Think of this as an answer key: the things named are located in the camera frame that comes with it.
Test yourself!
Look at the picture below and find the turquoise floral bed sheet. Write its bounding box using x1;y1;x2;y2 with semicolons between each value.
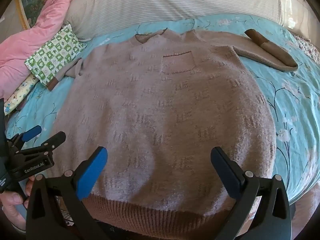
5;15;319;202

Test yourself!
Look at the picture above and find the beige knit sweater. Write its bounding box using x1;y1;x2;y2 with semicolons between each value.
48;29;298;239

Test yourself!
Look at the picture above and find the small floral fabric at right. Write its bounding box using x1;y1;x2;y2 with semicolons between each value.
292;34;320;65

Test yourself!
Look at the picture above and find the green white patterned pillow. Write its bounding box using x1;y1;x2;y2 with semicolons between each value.
24;24;85;86

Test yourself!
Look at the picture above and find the person's left hand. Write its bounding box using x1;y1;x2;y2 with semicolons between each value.
1;176;35;232

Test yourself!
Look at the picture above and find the white striped quilt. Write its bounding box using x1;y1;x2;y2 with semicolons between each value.
64;0;283;41

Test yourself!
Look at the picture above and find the pink padded blanket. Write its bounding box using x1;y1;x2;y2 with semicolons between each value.
1;0;72;100

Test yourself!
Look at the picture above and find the yellow floral cloth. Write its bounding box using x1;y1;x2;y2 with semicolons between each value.
4;74;39;116

